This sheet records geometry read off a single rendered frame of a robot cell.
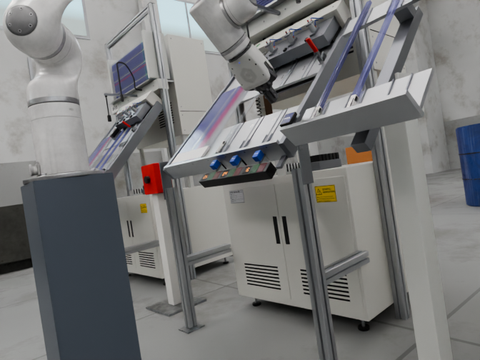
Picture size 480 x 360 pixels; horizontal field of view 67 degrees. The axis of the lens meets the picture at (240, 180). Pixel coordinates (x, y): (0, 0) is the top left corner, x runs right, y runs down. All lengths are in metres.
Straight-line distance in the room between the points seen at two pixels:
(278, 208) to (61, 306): 0.94
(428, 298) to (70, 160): 0.94
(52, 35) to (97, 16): 5.82
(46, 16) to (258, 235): 1.16
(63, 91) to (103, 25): 5.80
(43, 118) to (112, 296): 0.46
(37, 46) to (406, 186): 0.95
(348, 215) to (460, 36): 10.41
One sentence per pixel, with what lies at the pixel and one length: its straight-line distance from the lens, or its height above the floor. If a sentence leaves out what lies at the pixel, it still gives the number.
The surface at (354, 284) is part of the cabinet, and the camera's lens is 1.44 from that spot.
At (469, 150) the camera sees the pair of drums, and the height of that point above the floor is 0.56.
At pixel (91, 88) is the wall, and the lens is 6.33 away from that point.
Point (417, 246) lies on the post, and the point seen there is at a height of 0.40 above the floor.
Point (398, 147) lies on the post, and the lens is 1.00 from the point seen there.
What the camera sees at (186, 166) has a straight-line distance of 1.49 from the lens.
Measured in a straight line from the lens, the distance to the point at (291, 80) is 1.47.
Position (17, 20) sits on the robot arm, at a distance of 1.02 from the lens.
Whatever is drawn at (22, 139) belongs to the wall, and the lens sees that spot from 5.92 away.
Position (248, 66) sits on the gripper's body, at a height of 0.93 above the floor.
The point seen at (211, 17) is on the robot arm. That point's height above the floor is 1.04.
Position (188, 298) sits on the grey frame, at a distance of 1.74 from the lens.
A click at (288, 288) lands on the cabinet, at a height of 0.14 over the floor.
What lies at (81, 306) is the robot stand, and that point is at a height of 0.40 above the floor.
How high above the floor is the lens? 0.64
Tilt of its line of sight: level
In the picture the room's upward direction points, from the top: 9 degrees counter-clockwise
